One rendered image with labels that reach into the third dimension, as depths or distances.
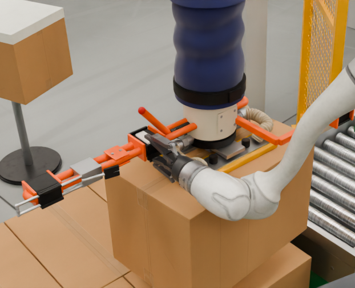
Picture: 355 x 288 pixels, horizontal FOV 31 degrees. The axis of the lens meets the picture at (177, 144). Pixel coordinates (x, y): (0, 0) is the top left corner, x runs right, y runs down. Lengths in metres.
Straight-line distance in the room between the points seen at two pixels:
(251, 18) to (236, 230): 1.64
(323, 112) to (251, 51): 2.00
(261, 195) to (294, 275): 0.77
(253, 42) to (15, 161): 1.67
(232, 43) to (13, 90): 1.84
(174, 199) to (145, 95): 2.86
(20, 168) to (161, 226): 2.19
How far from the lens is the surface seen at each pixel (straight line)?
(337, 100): 1.50
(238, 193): 1.62
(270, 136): 1.90
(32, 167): 4.00
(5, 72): 3.44
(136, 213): 2.01
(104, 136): 4.24
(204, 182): 1.66
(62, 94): 4.85
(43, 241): 2.63
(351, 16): 5.77
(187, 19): 1.80
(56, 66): 3.57
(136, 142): 1.86
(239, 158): 2.01
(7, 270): 2.55
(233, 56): 1.86
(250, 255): 2.16
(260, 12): 3.45
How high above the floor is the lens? 2.23
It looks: 33 degrees down
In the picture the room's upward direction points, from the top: 3 degrees counter-clockwise
